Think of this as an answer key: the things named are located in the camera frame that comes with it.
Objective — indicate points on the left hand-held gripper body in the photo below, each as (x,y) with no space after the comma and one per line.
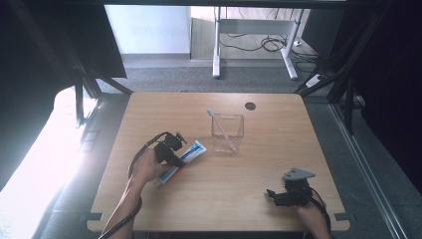
(168,147)

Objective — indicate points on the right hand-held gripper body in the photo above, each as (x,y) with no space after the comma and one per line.
(297,189)

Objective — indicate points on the white and blue toothpaste tube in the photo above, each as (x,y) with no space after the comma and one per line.
(184,162)

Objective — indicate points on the pink toothbrush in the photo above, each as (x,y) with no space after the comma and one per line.
(223,129)

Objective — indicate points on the clear plastic cup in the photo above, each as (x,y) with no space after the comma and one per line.
(227,134)

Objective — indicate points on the person's right hand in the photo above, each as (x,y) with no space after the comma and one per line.
(310,214)

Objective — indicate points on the person's left hand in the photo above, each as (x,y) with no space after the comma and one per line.
(148,167)

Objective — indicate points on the white power strip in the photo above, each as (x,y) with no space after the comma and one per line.
(314,80)

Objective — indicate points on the dark curtain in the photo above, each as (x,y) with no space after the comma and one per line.
(388,83)
(43,49)

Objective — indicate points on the black metal frame strut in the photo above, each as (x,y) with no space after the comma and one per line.
(88,81)
(345,73)

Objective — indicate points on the white metal desk frame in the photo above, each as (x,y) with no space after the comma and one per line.
(253,26)

